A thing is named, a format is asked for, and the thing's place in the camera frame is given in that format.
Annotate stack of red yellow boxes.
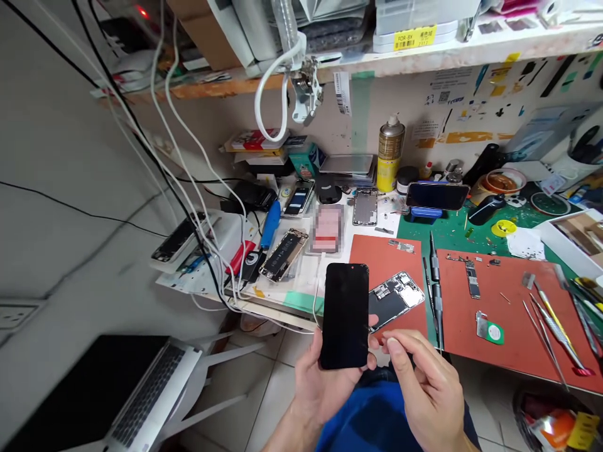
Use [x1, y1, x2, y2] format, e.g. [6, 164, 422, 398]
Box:
[219, 127, 310, 166]

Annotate blue phone stand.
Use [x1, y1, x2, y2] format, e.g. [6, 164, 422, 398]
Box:
[408, 206, 444, 223]

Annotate white gooseneck clamp lamp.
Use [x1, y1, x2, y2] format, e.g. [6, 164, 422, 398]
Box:
[254, 0, 327, 145]

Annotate white wall socket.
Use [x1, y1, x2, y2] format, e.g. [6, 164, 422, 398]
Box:
[0, 303, 40, 331]

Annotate cluttered wall shelf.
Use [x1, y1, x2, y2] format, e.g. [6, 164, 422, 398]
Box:
[89, 0, 603, 102]

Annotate person's legs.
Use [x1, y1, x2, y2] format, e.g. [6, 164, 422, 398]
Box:
[314, 367, 482, 452]

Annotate black cable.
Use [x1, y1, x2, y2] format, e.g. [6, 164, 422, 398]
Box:
[0, 180, 170, 238]

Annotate white mug with tools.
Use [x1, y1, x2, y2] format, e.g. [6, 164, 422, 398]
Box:
[550, 124, 603, 179]

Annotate grey precision screwdriver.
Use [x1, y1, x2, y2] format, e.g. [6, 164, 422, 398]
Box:
[428, 230, 445, 350]

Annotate black phone screen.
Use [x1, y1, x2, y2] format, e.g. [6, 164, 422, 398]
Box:
[318, 262, 371, 371]

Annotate white open box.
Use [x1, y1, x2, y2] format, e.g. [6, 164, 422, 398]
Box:
[534, 208, 603, 279]

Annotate black bin with rubbish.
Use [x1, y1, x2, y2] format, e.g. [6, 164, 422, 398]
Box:
[512, 385, 603, 452]

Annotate bundle of white cables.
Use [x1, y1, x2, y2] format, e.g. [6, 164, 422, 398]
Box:
[61, 0, 264, 314]

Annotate opened phone chassis with parts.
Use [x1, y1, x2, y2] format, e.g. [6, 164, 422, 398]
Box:
[367, 270, 426, 333]

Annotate black bottle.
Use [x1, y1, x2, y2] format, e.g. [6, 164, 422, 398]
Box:
[467, 193, 508, 227]

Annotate long phone logic board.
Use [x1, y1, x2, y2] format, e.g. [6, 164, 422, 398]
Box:
[464, 259, 483, 301]

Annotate gold spray can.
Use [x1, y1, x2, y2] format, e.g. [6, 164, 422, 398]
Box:
[376, 112, 406, 193]

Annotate red and black device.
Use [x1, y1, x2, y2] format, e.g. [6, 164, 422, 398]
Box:
[227, 239, 270, 284]

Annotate round green and white disc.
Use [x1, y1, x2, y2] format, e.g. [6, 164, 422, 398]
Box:
[531, 190, 572, 217]

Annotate silver laptop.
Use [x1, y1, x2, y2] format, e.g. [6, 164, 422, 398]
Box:
[0, 333, 204, 452]

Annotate metal spudger with red end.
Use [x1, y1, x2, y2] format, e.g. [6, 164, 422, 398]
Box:
[529, 281, 592, 377]

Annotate black round case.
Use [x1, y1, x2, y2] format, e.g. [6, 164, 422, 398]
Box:
[314, 175, 344, 205]

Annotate large red work mat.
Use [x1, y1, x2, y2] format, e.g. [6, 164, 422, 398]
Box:
[435, 248, 603, 396]

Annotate small red work mat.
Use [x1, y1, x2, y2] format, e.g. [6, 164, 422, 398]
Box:
[347, 234, 430, 352]

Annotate black pouch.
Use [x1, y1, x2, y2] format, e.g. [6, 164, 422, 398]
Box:
[220, 180, 280, 215]

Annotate green cutting mat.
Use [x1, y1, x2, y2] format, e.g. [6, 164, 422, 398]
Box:
[396, 187, 603, 307]

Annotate person's right hand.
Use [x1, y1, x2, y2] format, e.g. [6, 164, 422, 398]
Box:
[379, 328, 467, 444]

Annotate dark phone on stand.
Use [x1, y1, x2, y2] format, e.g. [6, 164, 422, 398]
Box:
[405, 181, 471, 212]

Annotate thin white charging cable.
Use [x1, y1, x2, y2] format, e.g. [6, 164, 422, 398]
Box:
[280, 252, 330, 336]

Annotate opened gold phone with battery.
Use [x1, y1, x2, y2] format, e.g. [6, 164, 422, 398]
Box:
[258, 227, 310, 284]

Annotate teal carton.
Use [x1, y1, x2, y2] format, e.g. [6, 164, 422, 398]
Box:
[288, 143, 327, 180]

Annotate white phone with dark screen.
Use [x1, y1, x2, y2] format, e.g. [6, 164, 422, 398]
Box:
[282, 180, 316, 218]

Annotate silver phone housing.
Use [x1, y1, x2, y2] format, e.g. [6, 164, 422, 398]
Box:
[352, 186, 379, 227]

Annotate metal shield with green sticker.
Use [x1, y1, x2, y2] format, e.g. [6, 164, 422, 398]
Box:
[475, 310, 506, 347]

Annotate orange tape roll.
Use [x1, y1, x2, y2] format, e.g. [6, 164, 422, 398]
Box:
[470, 168, 528, 206]

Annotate small black jar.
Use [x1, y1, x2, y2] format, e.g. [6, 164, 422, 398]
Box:
[396, 165, 421, 195]

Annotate yellow and black tool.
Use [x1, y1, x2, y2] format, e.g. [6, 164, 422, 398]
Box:
[571, 276, 603, 313]

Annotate opened phone with black frame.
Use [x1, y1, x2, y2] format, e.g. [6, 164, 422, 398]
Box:
[150, 213, 207, 263]

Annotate stack of silver phone plates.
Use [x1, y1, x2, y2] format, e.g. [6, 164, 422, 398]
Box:
[319, 154, 378, 187]

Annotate white tissue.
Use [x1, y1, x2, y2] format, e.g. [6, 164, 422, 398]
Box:
[506, 227, 548, 262]

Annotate metal tweezers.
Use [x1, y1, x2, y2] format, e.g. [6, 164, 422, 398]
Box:
[522, 300, 570, 392]

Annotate white box unit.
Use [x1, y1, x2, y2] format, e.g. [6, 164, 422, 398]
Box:
[150, 208, 258, 284]

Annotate person's left hand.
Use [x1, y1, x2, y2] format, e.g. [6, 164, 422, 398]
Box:
[290, 314, 381, 426]

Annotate blue handled tool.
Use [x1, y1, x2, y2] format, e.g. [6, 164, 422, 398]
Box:
[261, 199, 282, 251]

